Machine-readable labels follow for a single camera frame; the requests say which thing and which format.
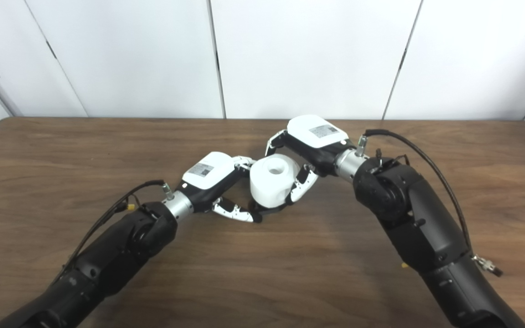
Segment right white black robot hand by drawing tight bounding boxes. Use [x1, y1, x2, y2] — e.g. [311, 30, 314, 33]
[265, 115, 356, 205]

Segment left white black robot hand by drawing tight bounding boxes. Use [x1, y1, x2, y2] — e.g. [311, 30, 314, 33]
[176, 152, 263, 224]

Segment round white piece with holes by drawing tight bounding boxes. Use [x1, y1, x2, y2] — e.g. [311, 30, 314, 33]
[250, 154, 299, 209]

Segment black flanged holder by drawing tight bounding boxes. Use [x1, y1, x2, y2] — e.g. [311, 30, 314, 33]
[248, 200, 290, 217]

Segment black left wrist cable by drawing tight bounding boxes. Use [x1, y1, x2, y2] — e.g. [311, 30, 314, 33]
[51, 179, 174, 283]

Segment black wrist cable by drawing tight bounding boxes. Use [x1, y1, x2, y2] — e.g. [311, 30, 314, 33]
[357, 129, 504, 277]
[51, 179, 174, 283]

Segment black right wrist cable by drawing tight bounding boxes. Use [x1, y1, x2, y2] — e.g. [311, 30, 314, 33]
[357, 129, 504, 277]

